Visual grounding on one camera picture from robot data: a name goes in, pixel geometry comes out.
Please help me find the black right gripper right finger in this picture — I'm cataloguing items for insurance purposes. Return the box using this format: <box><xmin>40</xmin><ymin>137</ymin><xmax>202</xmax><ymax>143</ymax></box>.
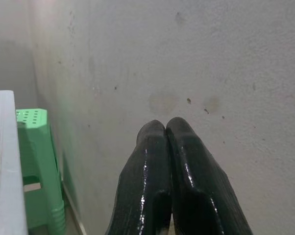
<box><xmin>165</xmin><ymin>117</ymin><xmax>254</xmax><ymax>235</ymax></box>

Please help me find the white table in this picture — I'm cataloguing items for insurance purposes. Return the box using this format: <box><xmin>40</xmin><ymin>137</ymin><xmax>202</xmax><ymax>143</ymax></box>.
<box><xmin>0</xmin><ymin>90</ymin><xmax>28</xmax><ymax>235</ymax></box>

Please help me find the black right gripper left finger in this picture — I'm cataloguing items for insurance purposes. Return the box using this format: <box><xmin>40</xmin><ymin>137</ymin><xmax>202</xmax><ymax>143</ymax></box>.
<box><xmin>103</xmin><ymin>119</ymin><xmax>173</xmax><ymax>235</ymax></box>

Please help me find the green plastic stool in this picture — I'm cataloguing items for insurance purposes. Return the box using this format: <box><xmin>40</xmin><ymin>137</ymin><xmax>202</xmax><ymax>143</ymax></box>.
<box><xmin>16</xmin><ymin>109</ymin><xmax>67</xmax><ymax>235</ymax></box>

